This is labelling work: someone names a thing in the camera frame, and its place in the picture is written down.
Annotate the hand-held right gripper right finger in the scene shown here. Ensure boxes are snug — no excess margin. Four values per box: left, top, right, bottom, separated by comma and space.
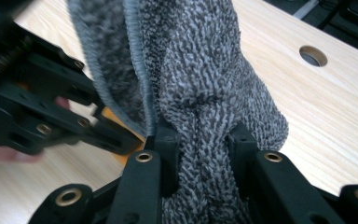
228, 122, 259, 197

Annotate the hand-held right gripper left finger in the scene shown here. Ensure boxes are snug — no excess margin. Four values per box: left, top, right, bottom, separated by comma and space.
144, 119, 180, 198

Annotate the grey speckled cloth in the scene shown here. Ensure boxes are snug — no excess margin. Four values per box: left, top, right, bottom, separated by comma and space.
66, 0, 290, 224

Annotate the white desk leg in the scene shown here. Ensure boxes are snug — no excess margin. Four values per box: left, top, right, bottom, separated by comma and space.
292, 0, 320, 20

